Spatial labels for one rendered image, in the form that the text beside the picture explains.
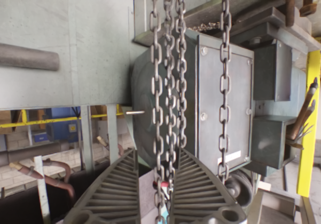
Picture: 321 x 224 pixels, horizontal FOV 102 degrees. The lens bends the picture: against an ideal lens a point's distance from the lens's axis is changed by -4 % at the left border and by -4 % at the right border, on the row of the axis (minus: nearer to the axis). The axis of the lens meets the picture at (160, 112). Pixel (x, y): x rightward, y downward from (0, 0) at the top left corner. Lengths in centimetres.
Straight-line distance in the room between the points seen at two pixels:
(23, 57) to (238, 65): 53
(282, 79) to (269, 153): 20
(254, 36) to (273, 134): 29
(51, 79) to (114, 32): 37
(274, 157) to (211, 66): 29
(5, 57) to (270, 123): 66
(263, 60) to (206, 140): 27
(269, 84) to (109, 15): 69
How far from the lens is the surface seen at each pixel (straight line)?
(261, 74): 47
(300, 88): 89
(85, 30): 71
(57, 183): 78
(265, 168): 66
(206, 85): 32
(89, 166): 110
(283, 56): 50
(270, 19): 53
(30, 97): 55
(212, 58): 34
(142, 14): 83
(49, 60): 48
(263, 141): 47
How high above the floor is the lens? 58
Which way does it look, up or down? 5 degrees up
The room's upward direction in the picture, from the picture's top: 179 degrees clockwise
